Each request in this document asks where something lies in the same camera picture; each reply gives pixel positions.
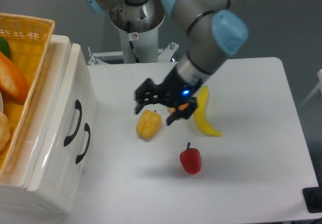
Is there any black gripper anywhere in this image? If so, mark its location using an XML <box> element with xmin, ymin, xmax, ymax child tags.
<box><xmin>134</xmin><ymin>67</ymin><xmax>201</xmax><ymax>126</ymax></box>

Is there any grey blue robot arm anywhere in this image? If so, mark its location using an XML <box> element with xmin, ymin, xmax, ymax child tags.
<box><xmin>135</xmin><ymin>0</ymin><xmax>249</xmax><ymax>125</ymax></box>

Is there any white drawer cabinet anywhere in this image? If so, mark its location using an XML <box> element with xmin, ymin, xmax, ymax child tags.
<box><xmin>1</xmin><ymin>35</ymin><xmax>83</xmax><ymax>223</ymax></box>

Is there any toy knotted bread roll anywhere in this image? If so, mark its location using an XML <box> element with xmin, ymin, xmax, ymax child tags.
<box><xmin>167</xmin><ymin>103</ymin><xmax>188</xmax><ymax>121</ymax></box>

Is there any yellow toy bell pepper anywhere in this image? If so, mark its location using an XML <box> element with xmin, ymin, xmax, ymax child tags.
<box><xmin>136</xmin><ymin>110</ymin><xmax>162</xmax><ymax>139</ymax></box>

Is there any yellow toy banana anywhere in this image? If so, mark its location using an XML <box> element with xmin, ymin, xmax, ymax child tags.
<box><xmin>194</xmin><ymin>86</ymin><xmax>222</xmax><ymax>137</ymax></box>

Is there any red toy bell pepper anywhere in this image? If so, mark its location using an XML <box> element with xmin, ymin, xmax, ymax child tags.
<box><xmin>179</xmin><ymin>142</ymin><xmax>202</xmax><ymax>175</ymax></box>

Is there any yellow woven basket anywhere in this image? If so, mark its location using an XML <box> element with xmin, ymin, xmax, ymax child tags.
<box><xmin>1</xmin><ymin>13</ymin><xmax>55</xmax><ymax>175</ymax></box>

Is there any orange toy baguette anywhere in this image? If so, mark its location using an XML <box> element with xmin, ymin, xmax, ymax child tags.
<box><xmin>1</xmin><ymin>52</ymin><xmax>29</xmax><ymax>102</ymax></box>

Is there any beige toy bagel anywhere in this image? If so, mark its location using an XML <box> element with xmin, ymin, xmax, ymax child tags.
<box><xmin>0</xmin><ymin>112</ymin><xmax>11</xmax><ymax>151</ymax></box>

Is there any black device at edge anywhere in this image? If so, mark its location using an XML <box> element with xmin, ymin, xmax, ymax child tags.
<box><xmin>302</xmin><ymin>187</ymin><xmax>321</xmax><ymax>213</ymax></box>

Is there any green toy vegetable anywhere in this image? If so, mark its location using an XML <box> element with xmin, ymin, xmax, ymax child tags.
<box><xmin>0</xmin><ymin>36</ymin><xmax>11</xmax><ymax>58</ymax></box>

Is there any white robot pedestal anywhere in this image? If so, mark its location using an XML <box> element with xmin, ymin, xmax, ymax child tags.
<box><xmin>87</xmin><ymin>0</ymin><xmax>179</xmax><ymax>63</ymax></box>

